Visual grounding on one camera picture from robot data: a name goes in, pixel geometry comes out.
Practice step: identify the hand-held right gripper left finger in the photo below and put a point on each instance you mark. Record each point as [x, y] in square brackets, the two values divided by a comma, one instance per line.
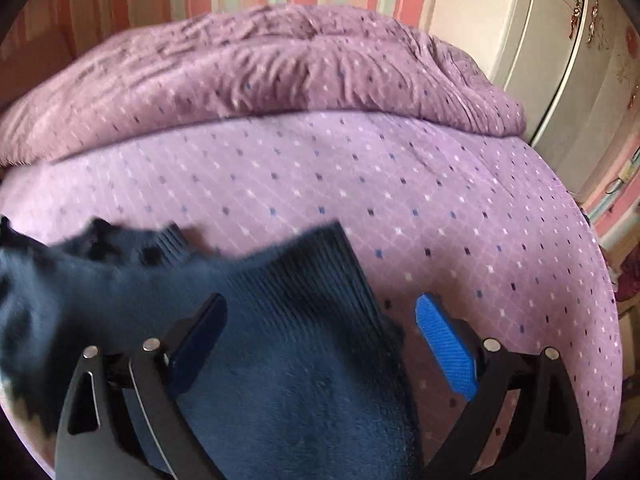
[197, 345]

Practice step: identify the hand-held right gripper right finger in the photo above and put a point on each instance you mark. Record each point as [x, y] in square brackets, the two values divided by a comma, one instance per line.
[445, 350]

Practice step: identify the navy diamond pattern sweater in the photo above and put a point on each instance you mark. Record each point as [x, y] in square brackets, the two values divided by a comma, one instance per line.
[300, 360]

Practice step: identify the bed with purple dotted sheet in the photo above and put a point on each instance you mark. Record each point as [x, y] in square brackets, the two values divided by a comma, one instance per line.
[400, 200]

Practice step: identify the purple dotted quilt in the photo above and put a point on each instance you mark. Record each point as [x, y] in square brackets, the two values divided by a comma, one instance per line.
[250, 75]

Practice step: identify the white ornate wardrobe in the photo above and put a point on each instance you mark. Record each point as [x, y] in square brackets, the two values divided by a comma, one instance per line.
[560, 60]

